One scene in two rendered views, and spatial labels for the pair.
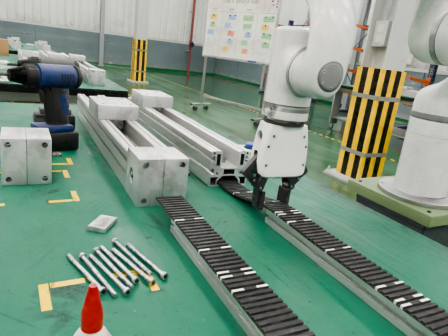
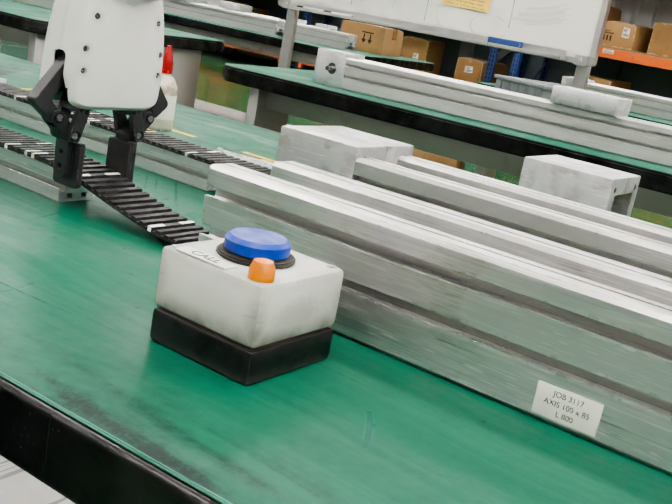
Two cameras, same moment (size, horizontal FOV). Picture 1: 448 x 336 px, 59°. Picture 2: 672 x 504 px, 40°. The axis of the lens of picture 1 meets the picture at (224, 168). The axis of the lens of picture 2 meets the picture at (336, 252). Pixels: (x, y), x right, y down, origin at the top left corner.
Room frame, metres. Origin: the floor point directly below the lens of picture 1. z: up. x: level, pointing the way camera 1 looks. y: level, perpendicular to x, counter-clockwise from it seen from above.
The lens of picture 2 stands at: (1.55, -0.28, 0.99)
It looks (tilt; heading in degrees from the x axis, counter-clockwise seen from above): 15 degrees down; 152
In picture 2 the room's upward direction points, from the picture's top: 11 degrees clockwise
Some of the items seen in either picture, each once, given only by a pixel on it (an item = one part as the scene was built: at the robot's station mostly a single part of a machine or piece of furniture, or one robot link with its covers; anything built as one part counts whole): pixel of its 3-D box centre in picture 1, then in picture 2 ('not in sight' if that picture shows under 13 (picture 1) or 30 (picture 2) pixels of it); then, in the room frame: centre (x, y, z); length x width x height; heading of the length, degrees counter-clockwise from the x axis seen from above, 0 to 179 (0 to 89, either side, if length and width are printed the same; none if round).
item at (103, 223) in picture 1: (103, 223); not in sight; (0.60, 0.19, 0.78); 0.05 x 0.03 x 0.01; 173
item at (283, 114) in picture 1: (284, 112); not in sight; (0.73, -0.10, 0.99); 0.09 x 0.08 x 0.03; 118
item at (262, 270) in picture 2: not in sight; (262, 268); (1.10, -0.08, 0.85); 0.02 x 0.02 x 0.01
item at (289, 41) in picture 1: (294, 67); not in sight; (0.73, -0.10, 1.07); 0.09 x 0.08 x 0.13; 25
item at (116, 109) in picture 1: (113, 112); not in sight; (1.15, 0.34, 0.87); 0.16 x 0.11 x 0.07; 28
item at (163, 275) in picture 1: (145, 259); not in sight; (0.50, 0.10, 0.78); 0.11 x 0.01 x 0.01; 43
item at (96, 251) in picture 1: (112, 267); not in sight; (0.47, 0.13, 0.78); 0.11 x 0.01 x 0.01; 44
